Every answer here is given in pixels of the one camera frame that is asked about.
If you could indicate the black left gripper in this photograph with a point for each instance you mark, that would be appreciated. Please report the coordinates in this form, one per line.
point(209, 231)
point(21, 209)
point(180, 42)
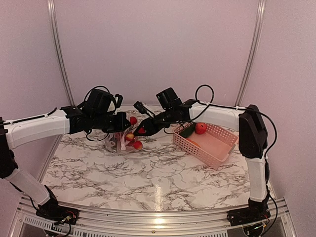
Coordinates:
point(121, 125)

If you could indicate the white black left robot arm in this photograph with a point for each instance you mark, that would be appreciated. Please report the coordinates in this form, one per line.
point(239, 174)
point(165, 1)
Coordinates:
point(66, 120)

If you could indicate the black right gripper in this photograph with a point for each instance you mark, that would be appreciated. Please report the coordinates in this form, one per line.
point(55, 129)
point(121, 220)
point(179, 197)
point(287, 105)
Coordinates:
point(150, 128)

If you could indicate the dark purple eggplant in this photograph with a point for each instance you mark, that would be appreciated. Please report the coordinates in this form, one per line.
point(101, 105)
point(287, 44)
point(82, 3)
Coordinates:
point(111, 142)

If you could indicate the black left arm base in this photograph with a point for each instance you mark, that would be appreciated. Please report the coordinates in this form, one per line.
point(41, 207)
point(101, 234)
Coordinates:
point(59, 214)

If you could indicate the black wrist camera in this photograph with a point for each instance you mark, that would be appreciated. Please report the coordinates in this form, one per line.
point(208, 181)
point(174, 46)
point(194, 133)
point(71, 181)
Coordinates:
point(168, 99)
point(100, 102)

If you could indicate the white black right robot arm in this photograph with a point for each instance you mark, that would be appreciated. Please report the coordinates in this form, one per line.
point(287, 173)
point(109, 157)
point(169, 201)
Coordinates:
point(247, 121)

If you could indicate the orange red mango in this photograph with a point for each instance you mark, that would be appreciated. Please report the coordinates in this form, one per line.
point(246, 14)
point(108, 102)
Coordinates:
point(194, 143)

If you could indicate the green cucumber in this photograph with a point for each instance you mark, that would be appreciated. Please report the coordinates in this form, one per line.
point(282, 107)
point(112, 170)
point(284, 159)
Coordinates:
point(186, 133)

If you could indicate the aluminium frame post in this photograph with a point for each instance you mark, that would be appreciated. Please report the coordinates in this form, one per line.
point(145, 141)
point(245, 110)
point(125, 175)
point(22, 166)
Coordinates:
point(58, 49)
point(252, 52)

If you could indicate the clear pink zip top bag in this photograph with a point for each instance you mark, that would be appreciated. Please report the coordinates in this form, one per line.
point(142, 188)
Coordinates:
point(117, 135)

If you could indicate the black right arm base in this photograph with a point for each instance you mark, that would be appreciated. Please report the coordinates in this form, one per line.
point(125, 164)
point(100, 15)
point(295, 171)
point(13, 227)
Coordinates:
point(255, 211)

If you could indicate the aluminium front rail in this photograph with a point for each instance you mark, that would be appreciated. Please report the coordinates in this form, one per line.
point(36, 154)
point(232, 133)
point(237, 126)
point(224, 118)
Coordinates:
point(102, 222)

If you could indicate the red apple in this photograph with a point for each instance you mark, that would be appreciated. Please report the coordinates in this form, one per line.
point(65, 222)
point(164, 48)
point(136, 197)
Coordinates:
point(200, 128)

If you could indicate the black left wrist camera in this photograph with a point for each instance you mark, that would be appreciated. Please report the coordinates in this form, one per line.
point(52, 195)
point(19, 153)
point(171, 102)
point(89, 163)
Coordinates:
point(100, 102)

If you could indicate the pink perforated plastic basket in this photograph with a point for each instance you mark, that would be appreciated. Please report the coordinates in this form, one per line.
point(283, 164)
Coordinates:
point(216, 144)

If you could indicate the aluminium frame post left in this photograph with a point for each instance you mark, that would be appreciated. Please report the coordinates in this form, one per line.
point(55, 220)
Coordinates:
point(58, 49)

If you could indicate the aluminium frame post right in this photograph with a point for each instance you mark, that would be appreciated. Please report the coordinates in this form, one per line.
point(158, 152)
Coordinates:
point(252, 52)

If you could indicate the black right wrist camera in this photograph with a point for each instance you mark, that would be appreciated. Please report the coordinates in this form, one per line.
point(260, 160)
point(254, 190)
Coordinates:
point(168, 99)

